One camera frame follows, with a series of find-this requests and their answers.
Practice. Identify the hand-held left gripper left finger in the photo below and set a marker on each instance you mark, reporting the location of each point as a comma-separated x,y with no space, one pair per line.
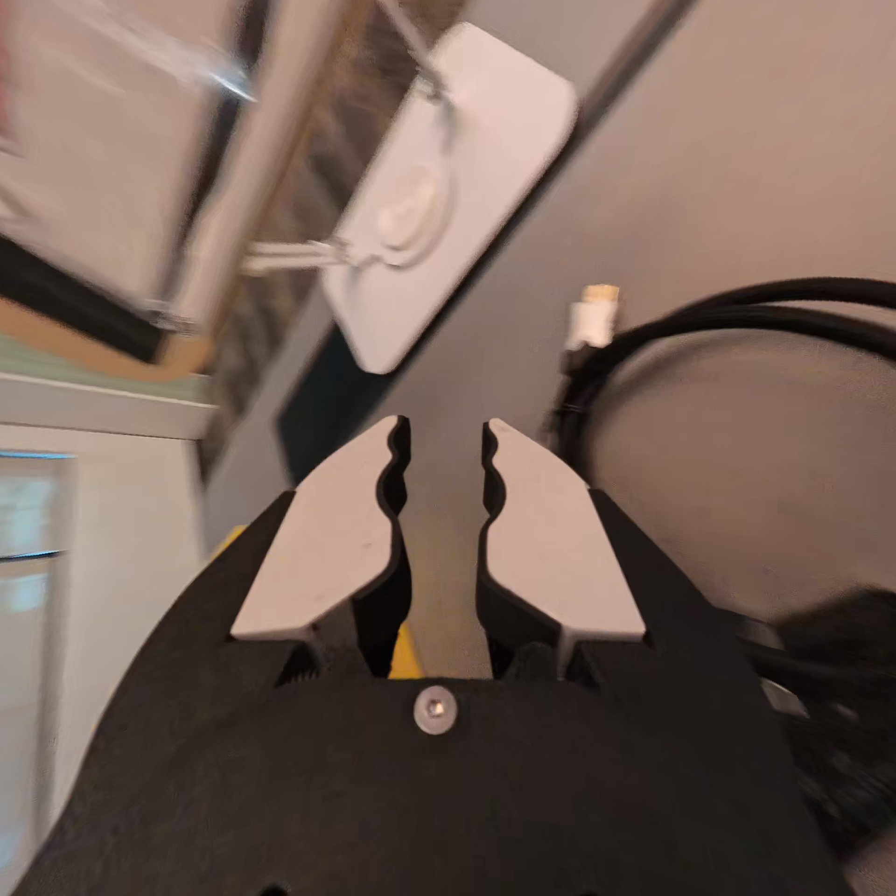
329,539

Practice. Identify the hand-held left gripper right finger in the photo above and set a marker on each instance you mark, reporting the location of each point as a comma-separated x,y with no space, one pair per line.
553,546

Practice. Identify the yellow plastic bin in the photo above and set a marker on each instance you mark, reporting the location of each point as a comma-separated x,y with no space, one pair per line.
406,651

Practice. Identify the white plate with round button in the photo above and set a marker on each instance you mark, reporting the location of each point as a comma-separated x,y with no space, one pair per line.
448,189

